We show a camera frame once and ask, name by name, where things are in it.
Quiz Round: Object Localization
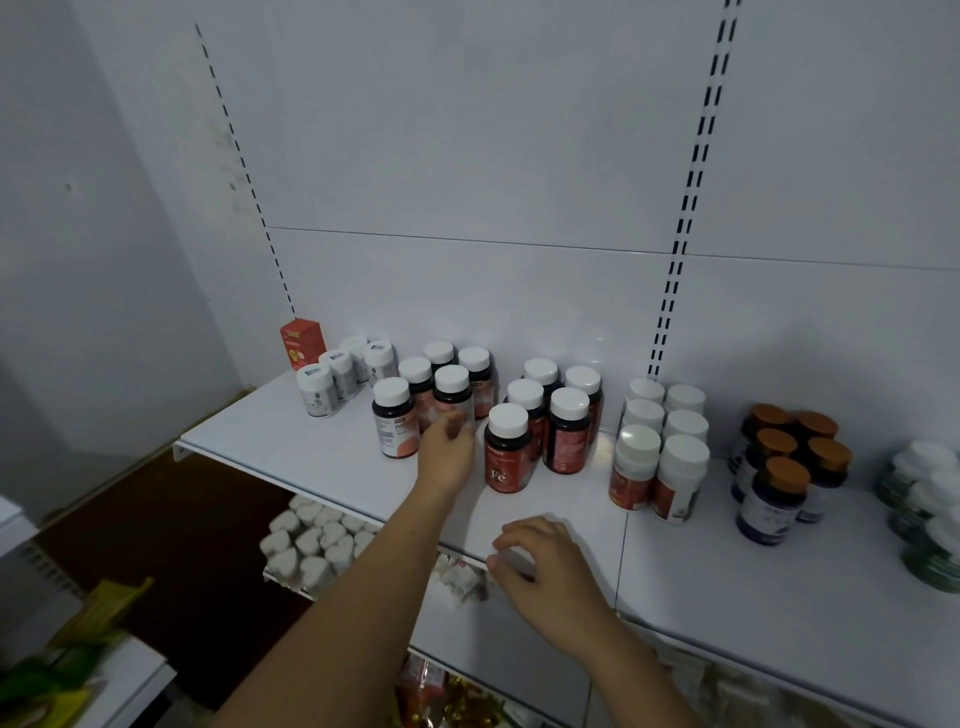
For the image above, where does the person's left hand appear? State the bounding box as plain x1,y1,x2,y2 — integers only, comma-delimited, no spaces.
414,410,479,505

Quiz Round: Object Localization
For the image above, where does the person's right hand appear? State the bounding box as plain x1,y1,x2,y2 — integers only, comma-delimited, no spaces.
485,515,625,663

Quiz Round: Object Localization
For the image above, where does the white metal shelf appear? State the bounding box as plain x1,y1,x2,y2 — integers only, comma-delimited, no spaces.
0,494,178,728
170,0,960,728

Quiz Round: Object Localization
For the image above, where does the green label white bottle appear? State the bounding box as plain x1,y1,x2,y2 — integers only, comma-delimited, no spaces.
899,506,960,595
887,470,960,545
873,440,960,511

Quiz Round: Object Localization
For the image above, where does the person's left forearm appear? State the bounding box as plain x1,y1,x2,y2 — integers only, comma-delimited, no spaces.
213,487,466,728

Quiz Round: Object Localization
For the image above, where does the red carton box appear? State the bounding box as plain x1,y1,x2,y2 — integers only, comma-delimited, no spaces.
279,317,324,374

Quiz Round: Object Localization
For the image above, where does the pile of mixed packets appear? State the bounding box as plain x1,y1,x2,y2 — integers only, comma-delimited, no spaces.
393,652,526,728

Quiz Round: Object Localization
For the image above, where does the stack of white heart-lid jars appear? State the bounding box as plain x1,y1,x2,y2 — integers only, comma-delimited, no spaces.
258,493,384,601

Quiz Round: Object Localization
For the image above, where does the pile of snack bags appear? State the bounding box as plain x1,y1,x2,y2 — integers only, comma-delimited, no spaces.
0,575,155,728

